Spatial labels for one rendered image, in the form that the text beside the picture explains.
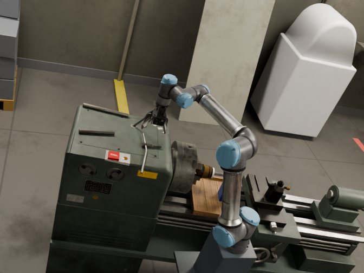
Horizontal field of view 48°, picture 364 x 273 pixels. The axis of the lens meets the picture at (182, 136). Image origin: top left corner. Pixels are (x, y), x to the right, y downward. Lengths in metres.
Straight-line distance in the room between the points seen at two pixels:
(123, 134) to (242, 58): 2.89
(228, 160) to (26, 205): 2.19
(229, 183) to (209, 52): 3.14
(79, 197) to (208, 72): 2.91
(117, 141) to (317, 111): 3.58
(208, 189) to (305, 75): 2.64
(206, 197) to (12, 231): 1.54
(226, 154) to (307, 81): 3.44
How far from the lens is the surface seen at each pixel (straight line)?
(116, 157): 2.23
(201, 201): 2.73
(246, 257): 2.25
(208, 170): 2.61
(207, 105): 2.05
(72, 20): 5.07
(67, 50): 5.23
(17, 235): 3.45
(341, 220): 3.15
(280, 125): 5.44
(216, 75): 4.99
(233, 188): 1.91
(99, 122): 2.47
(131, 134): 2.44
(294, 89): 5.17
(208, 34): 4.85
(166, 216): 2.68
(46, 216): 3.57
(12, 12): 4.48
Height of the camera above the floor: 2.70
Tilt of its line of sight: 34 degrees down
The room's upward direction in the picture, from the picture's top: 20 degrees clockwise
